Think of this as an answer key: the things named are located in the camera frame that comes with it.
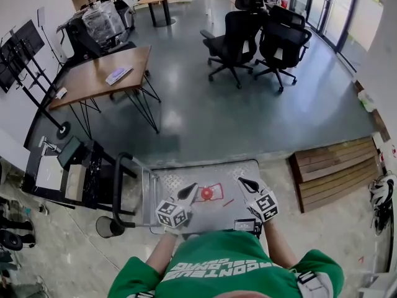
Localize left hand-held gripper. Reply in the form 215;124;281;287
154;182;203;230

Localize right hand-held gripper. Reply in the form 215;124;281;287
237;177;280;223

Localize red round object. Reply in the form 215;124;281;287
194;181;226;204

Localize metal platform trolley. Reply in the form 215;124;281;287
112;152;261;236

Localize person's right forearm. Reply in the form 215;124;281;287
263;220;298;269

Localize person's left forearm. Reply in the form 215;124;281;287
145;231;181;276

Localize small black display screen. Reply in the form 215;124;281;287
234;218;264;235

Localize person's green printed t-shirt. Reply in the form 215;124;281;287
107;230;345;298

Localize black mesh wastebasket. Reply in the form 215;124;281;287
95;215;125;238

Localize wooden slatted step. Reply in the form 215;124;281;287
288;137;385;214

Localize black desk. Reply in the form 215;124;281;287
23;135;137;212

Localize white and black helmet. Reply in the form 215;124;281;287
368;174;397;204

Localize white and purple book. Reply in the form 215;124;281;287
105;65;134;86

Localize white board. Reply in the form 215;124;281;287
35;156;65;191

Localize black mesh office chair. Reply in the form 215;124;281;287
200;0;267;89
254;5;313;93

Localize white plastic bag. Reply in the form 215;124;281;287
358;90;377;113

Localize black round speaker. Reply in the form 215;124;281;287
0;228;24;251

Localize round wooden table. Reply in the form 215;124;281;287
138;0;182;27

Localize black screen on stand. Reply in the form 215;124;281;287
0;19;72;141

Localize pile of black cables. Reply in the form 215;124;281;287
370;197;391;235

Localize wooden table black wire legs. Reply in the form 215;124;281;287
48;45;162;135

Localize glass doors black frame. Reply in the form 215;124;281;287
291;0;388;55

